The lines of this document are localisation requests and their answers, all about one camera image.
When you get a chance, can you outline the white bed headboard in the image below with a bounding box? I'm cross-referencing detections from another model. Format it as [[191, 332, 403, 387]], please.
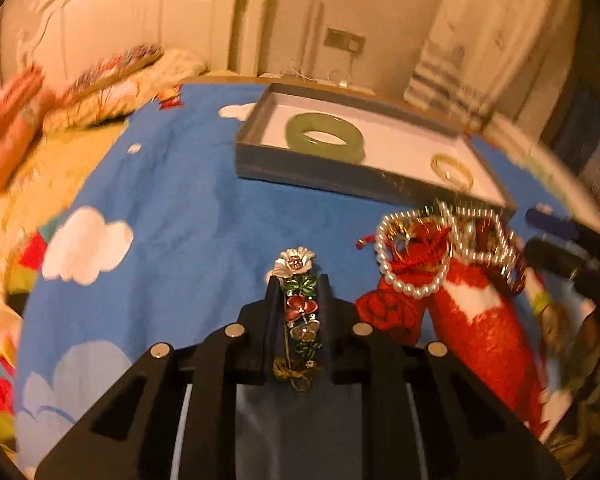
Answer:
[[0, 0, 274, 77]]

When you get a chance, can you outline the striped printed curtain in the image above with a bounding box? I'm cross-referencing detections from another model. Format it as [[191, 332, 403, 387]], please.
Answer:
[[404, 0, 582, 132]]

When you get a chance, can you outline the gold bangle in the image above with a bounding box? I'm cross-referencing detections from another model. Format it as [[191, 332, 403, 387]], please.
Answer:
[[430, 153, 476, 192]]

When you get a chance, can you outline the grey jewelry box tray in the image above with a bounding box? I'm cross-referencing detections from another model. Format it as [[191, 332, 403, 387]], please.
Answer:
[[235, 82, 519, 212]]

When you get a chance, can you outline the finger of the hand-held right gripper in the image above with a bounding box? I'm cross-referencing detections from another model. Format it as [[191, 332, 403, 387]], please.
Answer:
[[524, 237, 600, 277], [525, 206, 600, 248]]

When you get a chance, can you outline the pale yellow blanket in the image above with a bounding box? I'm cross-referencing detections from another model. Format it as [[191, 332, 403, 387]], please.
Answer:
[[45, 49, 207, 127]]

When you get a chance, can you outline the gold chain necklace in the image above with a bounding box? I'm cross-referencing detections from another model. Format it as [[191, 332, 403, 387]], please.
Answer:
[[447, 200, 506, 266]]

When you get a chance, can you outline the folded pink blanket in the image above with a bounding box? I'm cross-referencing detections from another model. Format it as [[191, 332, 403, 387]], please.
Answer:
[[0, 62, 57, 197]]

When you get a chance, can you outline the floral enamel bangle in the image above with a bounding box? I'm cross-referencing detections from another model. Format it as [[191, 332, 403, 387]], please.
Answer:
[[272, 246, 327, 394]]

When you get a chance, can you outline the blue cloud printed blanket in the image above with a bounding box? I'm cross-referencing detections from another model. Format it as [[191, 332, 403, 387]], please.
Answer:
[[10, 79, 600, 480]]

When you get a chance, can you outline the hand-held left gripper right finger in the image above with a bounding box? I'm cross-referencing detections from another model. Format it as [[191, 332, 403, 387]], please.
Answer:
[[315, 274, 567, 480]]

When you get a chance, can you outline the white pearl necklace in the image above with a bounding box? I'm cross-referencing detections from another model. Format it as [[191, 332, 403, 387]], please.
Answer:
[[374, 200, 522, 302]]

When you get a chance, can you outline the wall socket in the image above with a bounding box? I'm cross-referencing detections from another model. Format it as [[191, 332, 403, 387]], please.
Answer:
[[324, 28, 367, 54]]

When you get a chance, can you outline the red knotted tassel ornament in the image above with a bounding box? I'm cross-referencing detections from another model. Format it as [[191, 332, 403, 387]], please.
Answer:
[[355, 220, 454, 281]]

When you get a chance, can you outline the yellow printed bed sheet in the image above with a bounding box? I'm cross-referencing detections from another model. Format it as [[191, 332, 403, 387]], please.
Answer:
[[0, 120, 131, 466]]

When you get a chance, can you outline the patterned oval pillow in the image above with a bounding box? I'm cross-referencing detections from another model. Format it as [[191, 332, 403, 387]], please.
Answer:
[[59, 42, 166, 107]]

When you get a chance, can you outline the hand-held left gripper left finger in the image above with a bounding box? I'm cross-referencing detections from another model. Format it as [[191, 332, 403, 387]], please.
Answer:
[[34, 274, 288, 480]]

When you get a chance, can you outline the green jade bangle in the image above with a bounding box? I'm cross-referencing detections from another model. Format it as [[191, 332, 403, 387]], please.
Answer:
[[284, 112, 367, 164]]

